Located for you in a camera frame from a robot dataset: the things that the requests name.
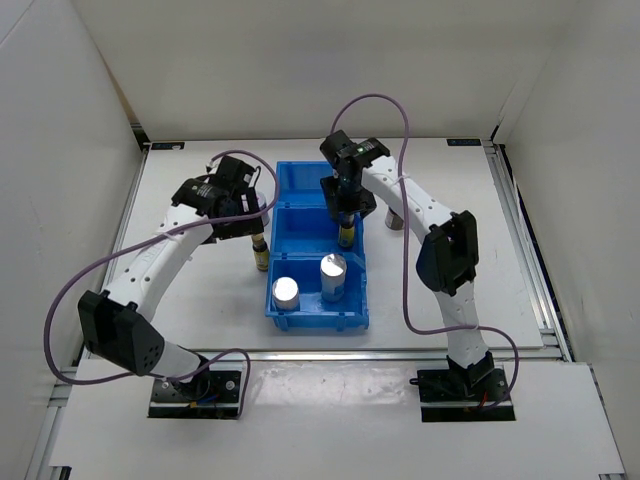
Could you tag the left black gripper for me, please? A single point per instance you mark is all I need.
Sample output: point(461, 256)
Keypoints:
point(244, 226)

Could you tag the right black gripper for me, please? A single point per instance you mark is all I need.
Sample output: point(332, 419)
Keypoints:
point(364, 204)

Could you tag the yellow-label sauce bottle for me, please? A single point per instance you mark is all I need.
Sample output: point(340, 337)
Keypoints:
point(346, 231)
point(261, 252)

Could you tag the silver-lid bead jar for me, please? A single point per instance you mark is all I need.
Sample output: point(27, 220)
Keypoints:
point(285, 293)
point(333, 269)

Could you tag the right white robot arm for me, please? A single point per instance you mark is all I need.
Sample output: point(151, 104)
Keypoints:
point(448, 257)

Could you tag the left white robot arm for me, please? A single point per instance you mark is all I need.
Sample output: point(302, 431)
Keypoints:
point(117, 322)

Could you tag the far blue storage bin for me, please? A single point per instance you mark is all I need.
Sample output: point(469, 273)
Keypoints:
point(300, 182)

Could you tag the blue storage bin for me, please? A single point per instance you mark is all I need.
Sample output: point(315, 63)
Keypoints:
point(312, 311)
point(306, 230)
point(300, 182)

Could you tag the middle blue storage bin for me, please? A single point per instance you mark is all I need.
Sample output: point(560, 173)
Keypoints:
point(306, 230)

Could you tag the near blue storage bin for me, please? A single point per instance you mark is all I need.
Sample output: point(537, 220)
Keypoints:
point(312, 311)

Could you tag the aluminium table edge rail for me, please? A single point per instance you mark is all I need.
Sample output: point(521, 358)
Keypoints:
point(546, 353)

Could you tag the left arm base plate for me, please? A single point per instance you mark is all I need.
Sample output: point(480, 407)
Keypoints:
point(217, 397)

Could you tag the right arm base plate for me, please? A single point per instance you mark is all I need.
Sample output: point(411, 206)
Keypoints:
point(443, 400)

